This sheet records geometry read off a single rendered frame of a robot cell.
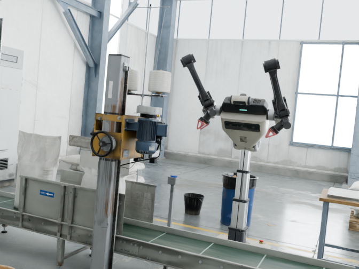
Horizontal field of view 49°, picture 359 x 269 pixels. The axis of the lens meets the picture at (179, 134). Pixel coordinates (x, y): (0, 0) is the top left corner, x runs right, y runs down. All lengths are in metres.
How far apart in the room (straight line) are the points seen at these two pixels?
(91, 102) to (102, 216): 6.31
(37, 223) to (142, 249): 1.01
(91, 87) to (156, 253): 6.46
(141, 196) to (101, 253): 0.82
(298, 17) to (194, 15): 2.95
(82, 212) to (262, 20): 9.00
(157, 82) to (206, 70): 8.74
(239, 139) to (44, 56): 5.43
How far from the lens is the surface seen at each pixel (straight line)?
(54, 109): 8.37
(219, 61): 11.51
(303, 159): 10.91
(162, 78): 2.89
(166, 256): 3.02
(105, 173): 2.87
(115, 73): 2.83
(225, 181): 5.21
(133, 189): 3.65
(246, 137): 3.37
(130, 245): 3.13
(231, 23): 11.65
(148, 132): 2.76
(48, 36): 8.24
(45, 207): 3.57
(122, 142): 2.79
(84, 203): 3.31
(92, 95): 9.06
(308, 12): 11.31
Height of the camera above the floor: 1.39
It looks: 3 degrees down
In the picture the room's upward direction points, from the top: 5 degrees clockwise
